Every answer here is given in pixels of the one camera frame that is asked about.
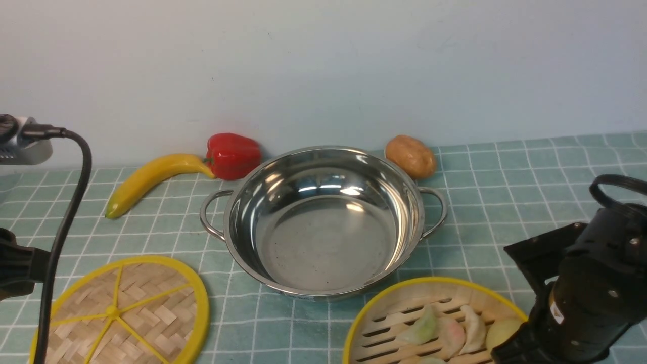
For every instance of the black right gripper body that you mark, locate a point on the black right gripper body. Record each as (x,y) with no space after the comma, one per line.
(589,280)

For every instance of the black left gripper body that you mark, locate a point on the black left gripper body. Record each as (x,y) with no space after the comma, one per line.
(21,267)

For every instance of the woven bamboo steamer lid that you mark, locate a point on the woven bamboo steamer lid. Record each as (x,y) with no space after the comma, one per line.
(143,309)

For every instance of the bamboo steamer basket yellow rim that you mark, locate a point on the bamboo steamer basket yellow rim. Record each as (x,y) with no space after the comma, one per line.
(372,338)

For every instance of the stainless steel pot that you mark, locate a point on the stainless steel pot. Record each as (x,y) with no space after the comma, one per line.
(323,223)

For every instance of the yellow round bun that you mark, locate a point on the yellow round bun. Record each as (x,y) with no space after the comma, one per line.
(501,331)

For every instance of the white dumpling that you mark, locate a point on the white dumpling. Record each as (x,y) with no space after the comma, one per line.
(475,329)

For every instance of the pink dumpling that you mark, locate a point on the pink dumpling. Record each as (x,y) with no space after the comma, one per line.
(451,335)

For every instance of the yellow banana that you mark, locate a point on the yellow banana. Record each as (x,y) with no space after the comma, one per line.
(150,175)

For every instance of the green dumpling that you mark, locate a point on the green dumpling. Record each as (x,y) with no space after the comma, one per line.
(422,330)

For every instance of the brown potato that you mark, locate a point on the brown potato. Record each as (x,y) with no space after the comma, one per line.
(412,156)

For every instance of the red bell pepper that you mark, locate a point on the red bell pepper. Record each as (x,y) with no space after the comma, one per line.
(232,156)

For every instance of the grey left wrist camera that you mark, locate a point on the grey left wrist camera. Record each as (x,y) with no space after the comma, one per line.
(16,149)

